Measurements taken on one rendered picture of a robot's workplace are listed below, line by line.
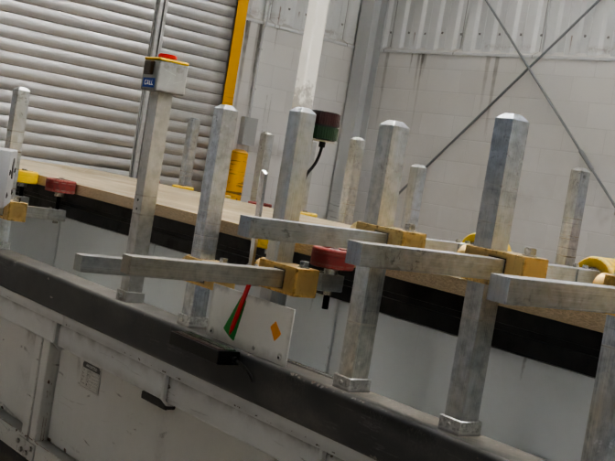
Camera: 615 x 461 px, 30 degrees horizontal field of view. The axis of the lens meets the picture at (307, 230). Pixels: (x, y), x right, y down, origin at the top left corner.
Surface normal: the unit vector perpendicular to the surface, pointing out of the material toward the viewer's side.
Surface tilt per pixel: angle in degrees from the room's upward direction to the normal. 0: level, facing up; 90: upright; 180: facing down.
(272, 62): 90
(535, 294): 90
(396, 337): 90
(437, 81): 90
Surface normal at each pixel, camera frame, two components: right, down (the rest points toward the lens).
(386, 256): 0.59, 0.14
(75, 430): -0.79, -0.08
